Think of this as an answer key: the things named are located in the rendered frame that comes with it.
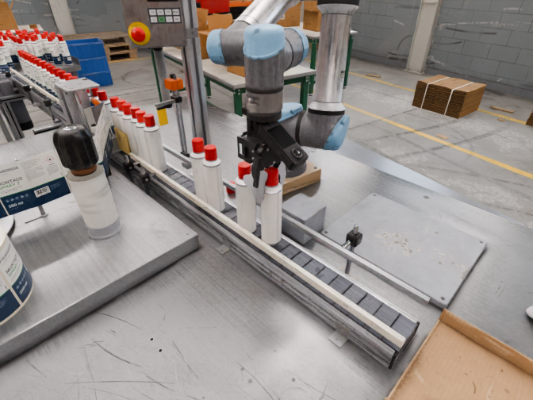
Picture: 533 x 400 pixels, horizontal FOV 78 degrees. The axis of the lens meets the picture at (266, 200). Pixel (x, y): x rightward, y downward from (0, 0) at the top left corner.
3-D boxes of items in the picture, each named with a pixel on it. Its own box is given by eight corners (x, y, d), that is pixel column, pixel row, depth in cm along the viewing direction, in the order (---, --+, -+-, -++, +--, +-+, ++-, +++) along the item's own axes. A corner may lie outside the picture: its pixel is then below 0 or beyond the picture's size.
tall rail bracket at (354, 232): (328, 284, 82) (336, 233, 73) (344, 268, 86) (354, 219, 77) (339, 291, 80) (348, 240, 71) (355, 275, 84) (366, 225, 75)
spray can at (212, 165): (205, 208, 100) (196, 147, 88) (218, 201, 103) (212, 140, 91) (215, 216, 97) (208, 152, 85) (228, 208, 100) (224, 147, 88)
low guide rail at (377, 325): (130, 158, 124) (129, 152, 122) (133, 156, 124) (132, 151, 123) (400, 348, 61) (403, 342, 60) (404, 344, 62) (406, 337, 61)
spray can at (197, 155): (193, 199, 103) (184, 139, 92) (206, 193, 106) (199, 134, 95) (203, 206, 100) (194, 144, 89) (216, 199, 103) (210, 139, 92)
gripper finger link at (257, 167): (262, 183, 75) (268, 147, 72) (267, 186, 74) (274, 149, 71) (247, 186, 72) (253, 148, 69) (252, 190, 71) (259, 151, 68)
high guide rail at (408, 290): (145, 139, 125) (144, 135, 124) (148, 138, 125) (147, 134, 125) (425, 306, 62) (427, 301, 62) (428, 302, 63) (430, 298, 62)
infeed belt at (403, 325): (78, 128, 160) (75, 121, 158) (95, 124, 165) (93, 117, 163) (394, 363, 64) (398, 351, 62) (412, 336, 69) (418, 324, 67)
